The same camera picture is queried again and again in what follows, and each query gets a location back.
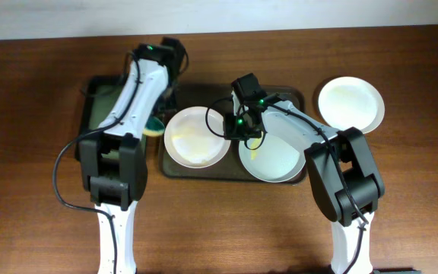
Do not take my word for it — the black water basin tray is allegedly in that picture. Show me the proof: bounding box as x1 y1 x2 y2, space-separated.
74 74 150 163

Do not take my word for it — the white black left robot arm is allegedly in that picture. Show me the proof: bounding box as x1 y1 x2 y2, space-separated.
77 39 186 273

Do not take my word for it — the yellow green sponge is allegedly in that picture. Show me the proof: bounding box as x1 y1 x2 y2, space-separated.
142 116 166 137

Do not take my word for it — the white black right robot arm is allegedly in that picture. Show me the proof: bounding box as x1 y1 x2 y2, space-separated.
224 98 385 273

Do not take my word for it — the dark brown serving tray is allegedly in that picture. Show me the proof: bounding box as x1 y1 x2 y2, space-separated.
158 84 307 185

